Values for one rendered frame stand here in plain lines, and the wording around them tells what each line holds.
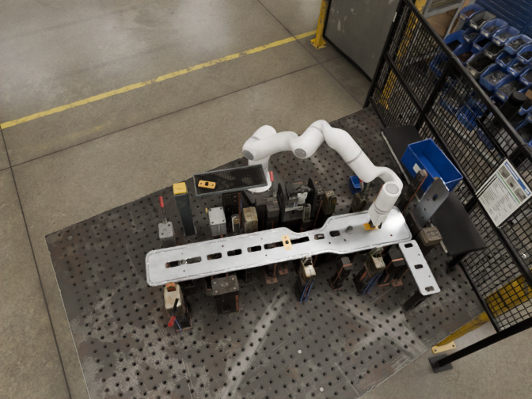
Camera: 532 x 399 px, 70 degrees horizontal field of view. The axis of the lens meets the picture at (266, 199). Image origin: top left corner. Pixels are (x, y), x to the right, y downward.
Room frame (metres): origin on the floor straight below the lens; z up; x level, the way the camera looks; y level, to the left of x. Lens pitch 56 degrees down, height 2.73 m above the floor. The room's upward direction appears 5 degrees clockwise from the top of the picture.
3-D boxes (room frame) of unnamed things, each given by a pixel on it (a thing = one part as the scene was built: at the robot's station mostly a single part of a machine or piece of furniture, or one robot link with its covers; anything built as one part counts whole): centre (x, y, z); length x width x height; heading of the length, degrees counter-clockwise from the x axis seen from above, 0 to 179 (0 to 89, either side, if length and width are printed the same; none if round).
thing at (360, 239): (0.90, -0.11, 1.00); 1.38 x 0.22 x 0.02; 107
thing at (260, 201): (1.09, 0.03, 0.90); 0.05 x 0.05 x 0.40; 17
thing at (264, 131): (1.46, 0.05, 1.10); 0.19 x 0.12 x 0.24; 149
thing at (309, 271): (0.76, -0.23, 0.87); 0.12 x 0.09 x 0.35; 17
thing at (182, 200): (1.09, 0.44, 0.92); 0.08 x 0.08 x 0.44; 17
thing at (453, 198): (1.36, -0.93, 1.02); 0.90 x 0.22 x 0.03; 17
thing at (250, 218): (1.01, 0.07, 0.89); 0.13 x 0.11 x 0.38; 17
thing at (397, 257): (0.89, -0.70, 0.84); 0.11 x 0.10 x 0.28; 17
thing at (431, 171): (1.41, -0.91, 1.10); 0.30 x 0.17 x 0.13; 25
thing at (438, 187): (1.11, -0.83, 1.17); 0.12 x 0.01 x 0.34; 17
